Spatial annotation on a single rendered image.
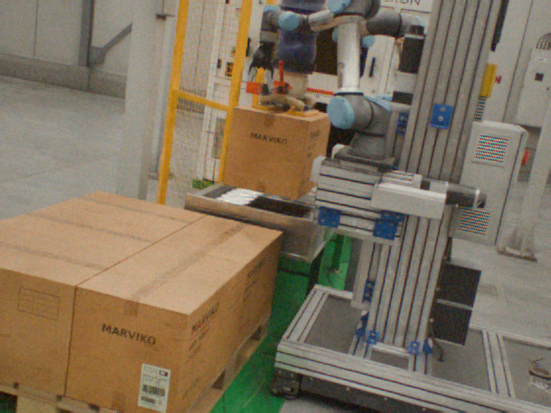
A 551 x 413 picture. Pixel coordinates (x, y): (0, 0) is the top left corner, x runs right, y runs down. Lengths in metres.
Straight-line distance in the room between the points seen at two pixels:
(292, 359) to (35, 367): 0.98
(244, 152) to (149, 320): 1.39
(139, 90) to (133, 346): 2.30
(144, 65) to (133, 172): 0.67
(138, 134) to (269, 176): 1.22
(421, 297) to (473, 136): 0.71
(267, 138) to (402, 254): 0.93
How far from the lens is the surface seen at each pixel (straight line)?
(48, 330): 2.44
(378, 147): 2.67
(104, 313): 2.30
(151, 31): 4.26
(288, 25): 2.92
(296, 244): 3.33
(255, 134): 3.37
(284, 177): 3.35
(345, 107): 2.53
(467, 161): 2.79
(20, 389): 2.58
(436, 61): 2.81
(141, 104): 4.29
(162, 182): 4.86
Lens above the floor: 1.40
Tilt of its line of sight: 13 degrees down
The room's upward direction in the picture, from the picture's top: 9 degrees clockwise
